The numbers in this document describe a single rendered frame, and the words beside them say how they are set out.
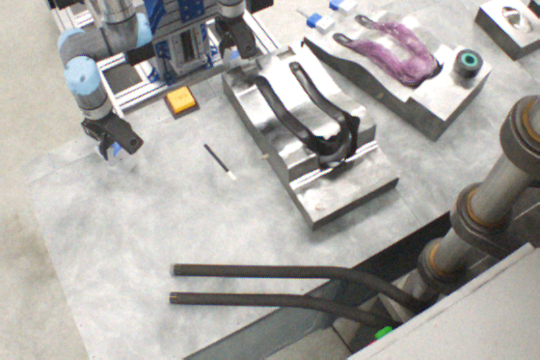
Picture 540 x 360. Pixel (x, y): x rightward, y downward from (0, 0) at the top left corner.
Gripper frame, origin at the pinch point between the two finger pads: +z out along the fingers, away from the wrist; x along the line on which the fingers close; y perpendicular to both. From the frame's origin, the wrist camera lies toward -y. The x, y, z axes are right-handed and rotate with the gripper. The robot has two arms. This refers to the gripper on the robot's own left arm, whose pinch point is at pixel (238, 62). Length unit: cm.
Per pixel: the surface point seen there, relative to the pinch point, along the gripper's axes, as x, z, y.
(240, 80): 3.7, -4.5, -9.7
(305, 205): 5, -2, -50
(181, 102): 20.3, 0.8, -5.3
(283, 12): -61, 85, 87
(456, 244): -7, -33, -82
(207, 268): 33, -1, -54
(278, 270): 19, -5, -63
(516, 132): -6, -69, -80
